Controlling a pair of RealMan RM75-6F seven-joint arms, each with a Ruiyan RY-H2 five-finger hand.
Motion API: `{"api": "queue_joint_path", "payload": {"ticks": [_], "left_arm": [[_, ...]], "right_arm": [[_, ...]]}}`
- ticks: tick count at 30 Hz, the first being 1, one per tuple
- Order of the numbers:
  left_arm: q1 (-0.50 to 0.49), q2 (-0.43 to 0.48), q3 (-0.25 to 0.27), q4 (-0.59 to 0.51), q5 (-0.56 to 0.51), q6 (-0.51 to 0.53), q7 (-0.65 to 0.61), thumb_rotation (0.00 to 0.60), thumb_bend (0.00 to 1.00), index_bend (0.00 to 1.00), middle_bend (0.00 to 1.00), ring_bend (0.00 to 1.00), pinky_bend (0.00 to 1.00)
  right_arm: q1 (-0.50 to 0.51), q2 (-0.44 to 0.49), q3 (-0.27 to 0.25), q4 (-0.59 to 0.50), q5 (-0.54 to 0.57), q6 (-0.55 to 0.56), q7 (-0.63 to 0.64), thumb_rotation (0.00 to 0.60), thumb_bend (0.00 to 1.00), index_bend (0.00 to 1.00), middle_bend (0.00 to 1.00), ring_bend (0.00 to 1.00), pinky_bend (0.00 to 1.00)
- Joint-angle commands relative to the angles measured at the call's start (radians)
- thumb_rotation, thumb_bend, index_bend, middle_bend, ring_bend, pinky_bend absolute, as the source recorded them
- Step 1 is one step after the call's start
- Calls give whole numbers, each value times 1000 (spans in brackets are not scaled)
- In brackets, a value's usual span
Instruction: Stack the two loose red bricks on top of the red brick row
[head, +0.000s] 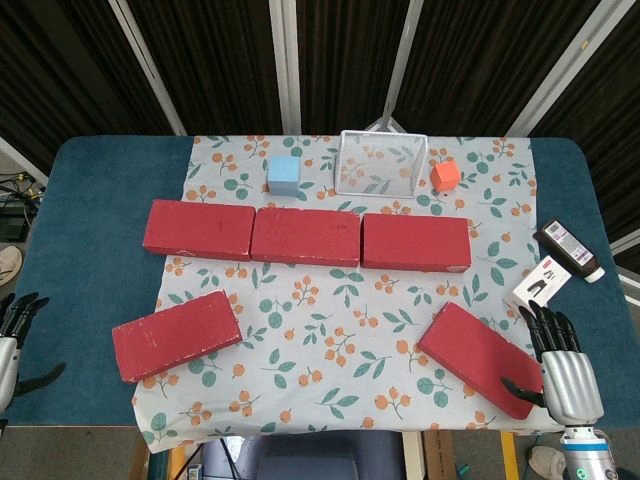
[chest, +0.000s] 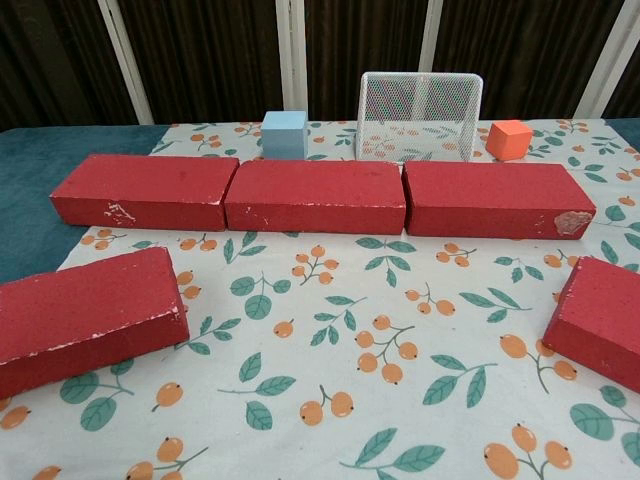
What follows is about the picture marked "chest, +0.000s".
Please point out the red foam brick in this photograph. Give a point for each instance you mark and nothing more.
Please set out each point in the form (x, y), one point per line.
(145, 185)
(90, 310)
(600, 320)
(315, 192)

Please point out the floral print tablecloth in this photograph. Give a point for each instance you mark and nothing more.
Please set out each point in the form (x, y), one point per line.
(350, 300)

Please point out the light blue cube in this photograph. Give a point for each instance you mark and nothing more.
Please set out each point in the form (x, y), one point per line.
(283, 135)

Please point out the orange cube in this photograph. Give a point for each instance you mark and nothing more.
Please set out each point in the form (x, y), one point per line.
(507, 142)

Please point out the dark pleated curtain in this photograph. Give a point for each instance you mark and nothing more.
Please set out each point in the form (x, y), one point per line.
(210, 50)

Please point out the white metal frame bar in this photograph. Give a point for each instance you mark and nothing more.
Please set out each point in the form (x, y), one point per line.
(432, 35)
(282, 50)
(610, 60)
(127, 65)

